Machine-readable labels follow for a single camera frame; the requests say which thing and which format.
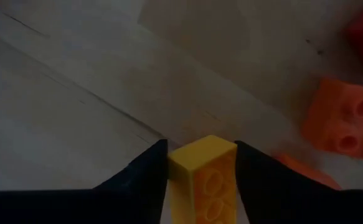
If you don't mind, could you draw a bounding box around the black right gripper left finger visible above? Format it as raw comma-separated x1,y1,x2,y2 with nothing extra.
0,139,170,224

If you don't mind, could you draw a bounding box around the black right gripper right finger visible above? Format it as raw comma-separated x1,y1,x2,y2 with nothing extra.
233,140,363,224

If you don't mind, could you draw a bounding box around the yellow long brick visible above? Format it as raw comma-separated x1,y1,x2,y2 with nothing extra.
167,134,238,224

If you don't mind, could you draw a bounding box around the orange small brick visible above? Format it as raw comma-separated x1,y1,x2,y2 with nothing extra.
301,77,363,162
273,151,343,191

